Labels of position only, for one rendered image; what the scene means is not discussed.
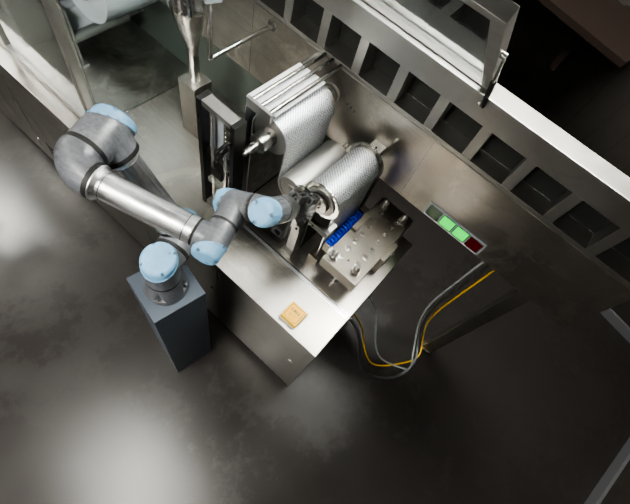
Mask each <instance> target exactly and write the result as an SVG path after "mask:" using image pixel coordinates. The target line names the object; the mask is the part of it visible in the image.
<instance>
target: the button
mask: <svg viewBox="0 0 630 504"><path fill-rule="evenodd" d="M306 315H307V313H306V312H305V311H304V310H303V309H302V308H301V307H300V306H299V305H298V304H296V303H295V302H294V301H293V302H292V303H291V304H290V305H289V306H288V307H287V308H286V309H285V310H284V311H283V312H282V313H281V317H282V318H284V319H285V320H286V321H287V322H288V323H289V324H290V325H291V326H292V327H293V328H295V327H296V326H297V325H298V324H299V323H300V322H301V321H302V320H303V319H304V318H305V317H306Z"/></svg>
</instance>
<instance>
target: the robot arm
mask: <svg viewBox="0 0 630 504"><path fill-rule="evenodd" d="M136 133H137V126H136V124H135V123H134V121H133V120H132V119H131V118H130V117H129V116H128V115H127V114H125V113H124V112H123V111H121V110H120V109H118V108H116V107H114V106H112V105H109V104H104V103H99V104H96V105H94V106H93V107H92V108H91V109H90V110H88V111H86V112H85V113H84V115H83V116H82V117H81V118H80V119H79V120H78V121H77V122H76V123H75V124H74V125H73V126H72V127H71V128H70V129H69V130H68V131H67V132H66V133H65V134H64V135H62V136H61V137H60V138H59V139H58V141H57V142H56V144H55V147H54V152H53V158H54V164H55V167H56V170H57V172H58V174H59V175H60V177H61V178H62V180H63V181H64V182H65V183H66V185H67V186H68V187H70V188H71V189H72V190H73V191H74V192H76V193H77V194H79V195H80V196H82V197H84V198H86V199H88V200H96V199H98V200H100V201H102V202H104V203H106V204H108V205H110V206H112V207H114V208H116V209H118V210H120V211H122V212H124V213H126V214H128V215H130V216H132V217H134V218H136V219H138V220H140V221H142V222H144V223H146V224H148V225H150V226H152V227H154V228H155V229H156V231H157V232H158V233H159V234H160V236H159V238H158V239H157V240H156V242H155V243H153V244H150V245H148V246H147V247H145V248H144V250H143V251H142V253H141V255H140V258H139V267H140V271H141V273H142V275H143V277H144V281H143V290H144V293H145V295H146V297H147V298H148V299H149V300H150V301H151V302H152V303H154V304H157V305H160V306H168V305H173V304H175V303H177V302H179V301H180V300H181V299H182V298H183V297H184V296H185V295H186V293H187V290H188V279H187V276H186V274H185V273H184V271H183V270H182V267H183V266H184V264H185V262H186V261H187V259H188V258H189V256H190V255H191V254H192V255H193V257H194V258H195V259H198V260H199V261H200V262H202V263H204V264H207V265H216V264H217V263H218V262H219V261H220V260H221V258H222V257H223V255H224V254H225V253H226V252H227V248H228V247H229V245H230V243H231V242H232V240H233V238H234V237H235V235H236V233H237V232H238V230H239V228H240V227H241V225H242V223H243V222H244V221H250V222H252V223H253V224H254V225H255V226H257V227H261V228H269V227H272V229H271V231H272V232H273V233H274V234H276V235H277V236H278V237H279V238H280V239H283V238H284V237H286V235H287V233H288V230H289V228H290V225H291V222H292V220H293V219H295V218H296V219H298V220H301V221H303V220H305V221H310V220H311V219H312V218H313V215H314V214H315V211H316V207H317V206H318V204H319V203H320V198H319V199H317V197H316V196H315V195H314V194H313V193H312V192H311V191H310V190H309V189H308V188H307V187H304V186H303V185H296V186H295V188H294V189H293V190H292V191H291V192H290V193H289V195H280V196H266V195H261V194H255V193H251V192H246V191H241V190H238V189H235V188H233V189H232V188H221V189H219V190H218V191H217V192H216V193H215V195H214V197H215V198H214V199H213V209H214V211H215V213H214V214H213V216H212V217H211V219H210V220H209V221H207V220H205V219H203V218H201V217H200V216H199V215H198V214H196V213H195V212H194V211H193V210H191V209H188V208H183V207H179V206H177V204H176V203H175V202H174V200H173V199H172V198H171V196H170V195H169V194H168V192H167V191H166V190H165V188H164V187H163V186H162V184H161V183H160V182H159V180H158V179H157V178H156V176H155V175H154V174H153V172H152V171H151V169H150V168H149V167H148V165H147V164H146V163H145V161H144V160H143V159H142V157H141V156H140V155H139V151H140V146H139V144H138V143H137V141H136V140H135V139H134V136H135V135H136ZM112 171H113V172H114V173H112ZM298 186H300V187H298ZM315 201H316V202H315ZM314 202H315V204H313V203H314Z"/></svg>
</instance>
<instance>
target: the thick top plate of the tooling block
mask: <svg viewBox="0 0 630 504"><path fill-rule="evenodd" d="M385 199H386V198H385V197H382V198H381V199H380V200H379V201H378V202H377V203H376V204H375V205H374V206H373V207H372V208H371V209H370V210H369V211H368V212H367V214H368V215H370V216H371V217H370V219H369V220H368V221H367V222H366V223H365V224H364V225H363V226H362V227H361V228H360V229H359V230H358V231H357V232H356V233H355V232H353V231H352V230H351V229H350V230H349V231H348V232H347V233H346V234H345V235H344V236H343V237H342V238H341V239H340V240H339V241H338V242H337V243H336V244H335V245H334V246H333V247H332V248H333V250H337V251H338V252H339V257H338V260H337V261H335V262H333V261H331V260H330V259H329V255H328V254H327V253H326V254H325V255H324V256H323V257H322V259H321V261H320V263H319V264H320V265H321V266H322V267H323V268H324V269H325V270H327V271H328V272H329V273H330V274H331V275H332V276H333V277H335V278H336V279H337V280H338V281H339V282H340V283H341V284H343V285H344V286H345V287H346V288H347V289H348V290H349V291H352V290H353V289H354V288H355V287H356V286H357V284H358V283H359V282H360V281H361V280H362V279H363V278H364V277H365V276H366V274H367V273H368V272H369V271H370V270H371V269H372V268H373V267H374V266H375V265H376V263H377V262H378V261H379V260H380V258H381V257H382V256H383V255H384V254H385V253H386V252H387V251H388V249H389V248H390V247H391V246H392V245H393V244H394V243H395V242H396V241H397V240H398V239H399V238H400V237H401V236H402V235H403V234H404V232H405V231H406V230H407V229H408V228H409V227H410V226H411V224H412V223H413V222H414V221H413V220H412V219H411V218H409V217H408V221H407V222H406V224H405V225H400V224H399V223H398V218H400V217H401V216H402V215H404V213H403V212H402V211H401V210H399V209H398V208H397V207H396V206H395V205H393V204H392V203H391V202H390V203H389V206H388V209H387V210H382V209H381V208H380V206H379V205H380V203H382V202H383V201H384V200H385ZM333 250H332V251H333ZM356 265H358V266H360V268H361V270H360V273H359V275H358V276H357V277H353V276H351V274H350V269H351V268H353V267H354V266H356Z"/></svg>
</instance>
